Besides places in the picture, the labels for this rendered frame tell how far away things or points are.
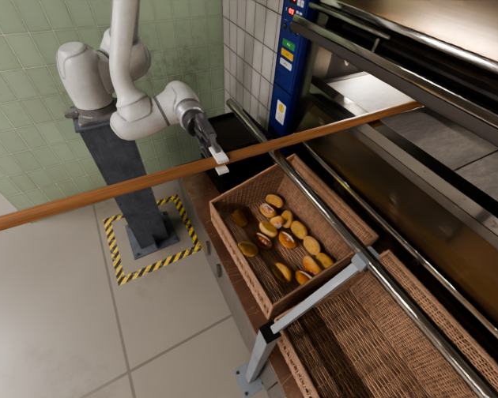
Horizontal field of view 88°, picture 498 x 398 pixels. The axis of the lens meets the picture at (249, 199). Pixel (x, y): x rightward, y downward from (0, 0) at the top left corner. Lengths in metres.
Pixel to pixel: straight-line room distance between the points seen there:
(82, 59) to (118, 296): 1.32
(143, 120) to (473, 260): 1.05
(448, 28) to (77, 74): 1.16
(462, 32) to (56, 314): 2.15
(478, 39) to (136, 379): 1.85
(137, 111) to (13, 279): 1.65
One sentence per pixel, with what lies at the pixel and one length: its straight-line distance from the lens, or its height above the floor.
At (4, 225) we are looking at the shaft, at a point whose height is 1.20.
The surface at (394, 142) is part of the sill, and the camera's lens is 0.95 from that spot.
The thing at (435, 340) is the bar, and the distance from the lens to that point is 0.61.
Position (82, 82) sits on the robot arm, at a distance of 1.25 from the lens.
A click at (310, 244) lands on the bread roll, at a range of 1.24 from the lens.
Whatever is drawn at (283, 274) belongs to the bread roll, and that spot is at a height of 0.64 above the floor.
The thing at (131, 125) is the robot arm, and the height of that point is 1.18.
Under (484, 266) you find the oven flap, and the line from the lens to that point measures 0.97.
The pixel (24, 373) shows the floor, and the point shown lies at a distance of 1.99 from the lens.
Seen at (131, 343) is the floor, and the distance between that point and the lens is 1.79.
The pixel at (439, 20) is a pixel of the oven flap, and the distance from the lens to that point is 0.85.
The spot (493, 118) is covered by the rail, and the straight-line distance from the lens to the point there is 0.65.
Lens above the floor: 1.66
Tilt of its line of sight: 49 degrees down
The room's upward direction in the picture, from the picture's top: 4 degrees clockwise
